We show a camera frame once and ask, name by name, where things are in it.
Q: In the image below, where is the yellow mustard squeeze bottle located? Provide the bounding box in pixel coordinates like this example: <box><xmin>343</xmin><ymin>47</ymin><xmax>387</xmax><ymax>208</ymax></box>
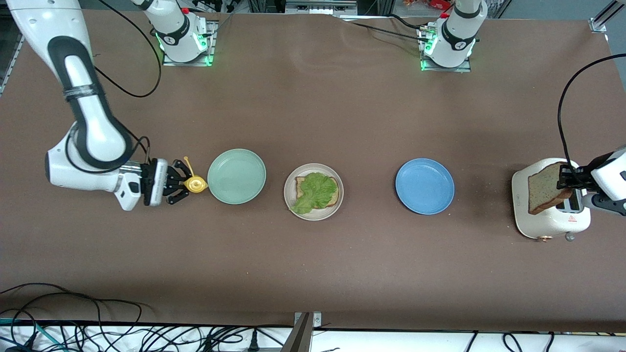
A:
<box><xmin>182</xmin><ymin>156</ymin><xmax>209</xmax><ymax>194</ymax></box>

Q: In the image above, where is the brown bread slice dark crust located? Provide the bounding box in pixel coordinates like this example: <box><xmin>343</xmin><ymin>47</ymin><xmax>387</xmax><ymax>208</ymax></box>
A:
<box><xmin>527</xmin><ymin>161</ymin><xmax>574</xmax><ymax>216</ymax></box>

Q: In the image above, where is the green lettuce leaf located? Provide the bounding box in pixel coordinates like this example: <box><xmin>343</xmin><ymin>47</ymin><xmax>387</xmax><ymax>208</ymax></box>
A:
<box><xmin>289</xmin><ymin>172</ymin><xmax>339</xmax><ymax>216</ymax></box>

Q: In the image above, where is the mint green plate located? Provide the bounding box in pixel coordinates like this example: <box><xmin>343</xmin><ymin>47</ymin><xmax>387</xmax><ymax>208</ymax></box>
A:
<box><xmin>207</xmin><ymin>148</ymin><xmax>267</xmax><ymax>205</ymax></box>

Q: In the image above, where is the beige plate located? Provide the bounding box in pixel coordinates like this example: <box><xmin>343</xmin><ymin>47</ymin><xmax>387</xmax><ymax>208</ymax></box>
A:
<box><xmin>284</xmin><ymin>163</ymin><xmax>344</xmax><ymax>221</ymax></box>

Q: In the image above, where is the blue plate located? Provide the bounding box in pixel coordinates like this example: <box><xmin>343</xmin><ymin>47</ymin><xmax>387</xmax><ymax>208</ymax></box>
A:
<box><xmin>395</xmin><ymin>158</ymin><xmax>455</xmax><ymax>216</ymax></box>

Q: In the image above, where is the white two-slot toaster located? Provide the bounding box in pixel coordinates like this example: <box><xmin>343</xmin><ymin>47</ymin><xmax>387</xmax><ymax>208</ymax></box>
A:
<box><xmin>511</xmin><ymin>157</ymin><xmax>592</xmax><ymax>243</ymax></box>

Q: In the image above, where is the aluminium corner profile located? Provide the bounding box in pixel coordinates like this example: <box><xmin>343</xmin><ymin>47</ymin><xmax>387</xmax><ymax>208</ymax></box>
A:
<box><xmin>0</xmin><ymin>33</ymin><xmax>26</xmax><ymax>96</ymax></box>
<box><xmin>589</xmin><ymin>0</ymin><xmax>626</xmax><ymax>34</ymax></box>

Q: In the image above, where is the grey power strip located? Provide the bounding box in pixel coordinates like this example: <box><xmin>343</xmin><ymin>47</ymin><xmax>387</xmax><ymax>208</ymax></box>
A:
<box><xmin>285</xmin><ymin>0</ymin><xmax>358</xmax><ymax>15</ymax></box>

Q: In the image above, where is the red snack packet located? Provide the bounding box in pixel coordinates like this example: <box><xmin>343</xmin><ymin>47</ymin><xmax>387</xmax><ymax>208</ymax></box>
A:
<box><xmin>403</xmin><ymin>0</ymin><xmax>453</xmax><ymax>10</ymax></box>

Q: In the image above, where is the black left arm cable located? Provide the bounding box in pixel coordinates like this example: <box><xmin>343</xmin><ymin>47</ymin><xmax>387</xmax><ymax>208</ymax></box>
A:
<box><xmin>559</xmin><ymin>53</ymin><xmax>626</xmax><ymax>172</ymax></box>

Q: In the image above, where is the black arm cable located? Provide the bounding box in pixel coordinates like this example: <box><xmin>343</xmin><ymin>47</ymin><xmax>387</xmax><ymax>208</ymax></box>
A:
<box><xmin>559</xmin><ymin>53</ymin><xmax>626</xmax><ymax>172</ymax></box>
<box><xmin>66</xmin><ymin>0</ymin><xmax>163</xmax><ymax>169</ymax></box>

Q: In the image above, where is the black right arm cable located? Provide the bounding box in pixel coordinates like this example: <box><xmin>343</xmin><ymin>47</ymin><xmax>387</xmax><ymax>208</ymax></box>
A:
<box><xmin>66</xmin><ymin>0</ymin><xmax>163</xmax><ymax>169</ymax></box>

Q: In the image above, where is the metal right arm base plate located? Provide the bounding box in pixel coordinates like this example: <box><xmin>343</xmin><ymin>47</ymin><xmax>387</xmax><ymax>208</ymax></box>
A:
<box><xmin>161</xmin><ymin>20</ymin><xmax>217</xmax><ymax>67</ymax></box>

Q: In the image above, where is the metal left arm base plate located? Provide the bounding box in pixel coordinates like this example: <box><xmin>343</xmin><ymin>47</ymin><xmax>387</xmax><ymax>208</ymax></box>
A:
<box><xmin>417</xmin><ymin>24</ymin><xmax>472</xmax><ymax>73</ymax></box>

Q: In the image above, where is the metal table bracket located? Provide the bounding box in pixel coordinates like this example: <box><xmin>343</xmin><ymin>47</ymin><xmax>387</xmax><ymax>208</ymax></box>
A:
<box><xmin>292</xmin><ymin>311</ymin><xmax>323</xmax><ymax>328</ymax></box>

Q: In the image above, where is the aluminium profile post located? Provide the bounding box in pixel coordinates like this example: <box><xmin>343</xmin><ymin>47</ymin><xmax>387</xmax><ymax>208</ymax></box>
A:
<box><xmin>280</xmin><ymin>313</ymin><xmax>314</xmax><ymax>352</ymax></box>

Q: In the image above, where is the teal cable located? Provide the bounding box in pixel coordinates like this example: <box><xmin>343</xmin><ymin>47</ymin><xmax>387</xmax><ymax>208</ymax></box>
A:
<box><xmin>0</xmin><ymin>318</ymin><xmax>67</xmax><ymax>352</ymax></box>

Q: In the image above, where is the black base cable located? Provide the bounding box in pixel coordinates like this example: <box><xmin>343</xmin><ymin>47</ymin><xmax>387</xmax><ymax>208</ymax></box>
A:
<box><xmin>386</xmin><ymin>12</ymin><xmax>426</xmax><ymax>31</ymax></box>
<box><xmin>335</xmin><ymin>14</ymin><xmax>433</xmax><ymax>44</ymax></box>

